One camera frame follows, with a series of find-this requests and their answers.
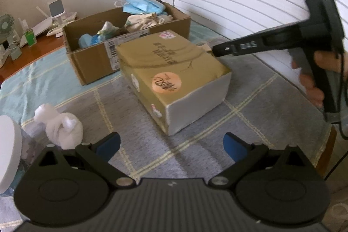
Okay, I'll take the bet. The cream drawstring pouch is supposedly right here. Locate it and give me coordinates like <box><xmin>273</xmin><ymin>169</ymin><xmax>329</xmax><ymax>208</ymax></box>
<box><xmin>125</xmin><ymin>13</ymin><xmax>165</xmax><ymax>32</ymax></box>

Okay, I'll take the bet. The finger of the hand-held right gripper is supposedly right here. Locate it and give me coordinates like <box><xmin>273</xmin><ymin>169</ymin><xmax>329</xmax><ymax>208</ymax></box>
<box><xmin>212</xmin><ymin>25</ymin><xmax>301</xmax><ymax>58</ymax></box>

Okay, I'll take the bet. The white flat device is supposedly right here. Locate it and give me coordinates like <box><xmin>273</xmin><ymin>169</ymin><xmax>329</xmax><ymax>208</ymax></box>
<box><xmin>32</xmin><ymin>11</ymin><xmax>78</xmax><ymax>37</ymax></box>

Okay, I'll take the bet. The blue tassel cord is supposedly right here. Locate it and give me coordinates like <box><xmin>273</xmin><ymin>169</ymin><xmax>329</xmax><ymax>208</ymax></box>
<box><xmin>79</xmin><ymin>33</ymin><xmax>105</xmax><ymax>49</ymax></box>

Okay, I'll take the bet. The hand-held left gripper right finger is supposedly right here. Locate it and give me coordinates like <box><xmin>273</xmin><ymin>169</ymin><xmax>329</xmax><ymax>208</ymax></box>
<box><xmin>209</xmin><ymin>132</ymin><xmax>306</xmax><ymax>188</ymax></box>

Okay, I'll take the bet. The stack of blue face masks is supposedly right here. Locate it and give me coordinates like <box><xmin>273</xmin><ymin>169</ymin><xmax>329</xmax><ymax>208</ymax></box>
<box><xmin>115</xmin><ymin>0</ymin><xmax>165</xmax><ymax>15</ymax></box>

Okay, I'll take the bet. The light blue bed sheet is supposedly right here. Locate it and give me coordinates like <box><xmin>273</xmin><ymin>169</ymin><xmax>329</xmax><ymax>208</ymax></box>
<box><xmin>0</xmin><ymin>23</ymin><xmax>218</xmax><ymax>124</ymax></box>

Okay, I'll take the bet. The person's right hand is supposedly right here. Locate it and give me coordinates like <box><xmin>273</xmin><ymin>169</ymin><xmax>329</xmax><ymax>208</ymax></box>
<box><xmin>292</xmin><ymin>51</ymin><xmax>348</xmax><ymax>107</ymax></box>

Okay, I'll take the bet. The brown cardboard box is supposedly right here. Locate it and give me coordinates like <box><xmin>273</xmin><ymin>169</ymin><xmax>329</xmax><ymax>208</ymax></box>
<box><xmin>63</xmin><ymin>2</ymin><xmax>192</xmax><ymax>86</ymax></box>

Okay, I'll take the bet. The wooden nightstand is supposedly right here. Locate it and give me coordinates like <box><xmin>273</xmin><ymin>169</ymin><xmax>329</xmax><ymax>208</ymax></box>
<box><xmin>0</xmin><ymin>29</ymin><xmax>68</xmax><ymax>82</ymax></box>

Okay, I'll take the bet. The white power strip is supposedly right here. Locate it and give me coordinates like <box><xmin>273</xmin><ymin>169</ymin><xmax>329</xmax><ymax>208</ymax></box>
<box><xmin>0</xmin><ymin>43</ymin><xmax>11</xmax><ymax>67</ymax></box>

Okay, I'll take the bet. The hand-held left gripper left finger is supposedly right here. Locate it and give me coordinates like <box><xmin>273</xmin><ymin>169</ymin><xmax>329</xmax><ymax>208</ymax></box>
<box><xmin>38</xmin><ymin>132</ymin><xmax>136</xmax><ymax>188</ymax></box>

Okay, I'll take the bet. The white cloth bundle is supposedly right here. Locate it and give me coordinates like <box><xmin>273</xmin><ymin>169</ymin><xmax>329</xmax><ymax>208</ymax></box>
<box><xmin>34</xmin><ymin>104</ymin><xmax>84</xmax><ymax>148</ymax></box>

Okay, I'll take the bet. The grey checked blanket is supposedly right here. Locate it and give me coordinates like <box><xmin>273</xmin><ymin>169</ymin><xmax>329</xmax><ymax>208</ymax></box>
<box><xmin>0</xmin><ymin>39</ymin><xmax>338</xmax><ymax>222</ymax></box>

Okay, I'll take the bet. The clear jar with white lid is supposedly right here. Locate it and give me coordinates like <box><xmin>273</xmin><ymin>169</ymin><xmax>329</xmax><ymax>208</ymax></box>
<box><xmin>0</xmin><ymin>116</ymin><xmax>41</xmax><ymax>194</ymax></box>

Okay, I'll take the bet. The gold paper gift box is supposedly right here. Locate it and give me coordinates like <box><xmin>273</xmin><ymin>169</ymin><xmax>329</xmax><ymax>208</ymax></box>
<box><xmin>115</xmin><ymin>29</ymin><xmax>232</xmax><ymax>136</ymax></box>

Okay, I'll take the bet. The small green desk fan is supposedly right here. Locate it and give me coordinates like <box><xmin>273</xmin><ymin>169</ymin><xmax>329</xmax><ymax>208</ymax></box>
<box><xmin>0</xmin><ymin>14</ymin><xmax>16</xmax><ymax>45</ymax></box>

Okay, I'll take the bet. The green bottle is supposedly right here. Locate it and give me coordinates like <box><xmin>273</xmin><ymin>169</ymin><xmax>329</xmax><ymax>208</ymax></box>
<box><xmin>24</xmin><ymin>28</ymin><xmax>36</xmax><ymax>47</ymax></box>

